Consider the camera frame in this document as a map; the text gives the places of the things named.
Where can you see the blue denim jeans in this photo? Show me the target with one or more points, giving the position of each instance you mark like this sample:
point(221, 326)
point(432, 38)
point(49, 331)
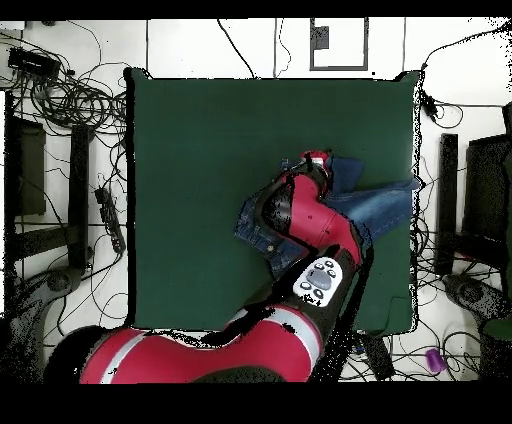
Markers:
point(376, 208)

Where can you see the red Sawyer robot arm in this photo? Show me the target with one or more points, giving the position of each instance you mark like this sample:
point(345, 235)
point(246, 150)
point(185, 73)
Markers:
point(312, 220)

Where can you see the black power adapter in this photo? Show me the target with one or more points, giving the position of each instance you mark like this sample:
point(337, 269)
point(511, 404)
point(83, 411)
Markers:
point(428, 107)

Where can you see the dark green table cloth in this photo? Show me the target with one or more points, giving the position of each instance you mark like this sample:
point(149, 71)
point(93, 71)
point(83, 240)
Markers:
point(192, 160)

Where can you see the black power strip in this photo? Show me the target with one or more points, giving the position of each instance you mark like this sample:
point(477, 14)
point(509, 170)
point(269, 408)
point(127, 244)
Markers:
point(378, 358)
point(110, 218)

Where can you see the purple object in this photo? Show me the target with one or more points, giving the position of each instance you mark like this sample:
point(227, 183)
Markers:
point(435, 360)

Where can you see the green object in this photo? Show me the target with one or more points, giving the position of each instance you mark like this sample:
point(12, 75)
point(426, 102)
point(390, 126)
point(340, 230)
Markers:
point(498, 328)

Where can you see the black box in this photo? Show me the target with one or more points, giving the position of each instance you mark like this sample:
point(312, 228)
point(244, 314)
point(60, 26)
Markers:
point(32, 62)

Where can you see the black table frame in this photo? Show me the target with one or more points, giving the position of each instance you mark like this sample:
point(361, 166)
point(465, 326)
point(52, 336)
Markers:
point(78, 180)
point(448, 180)

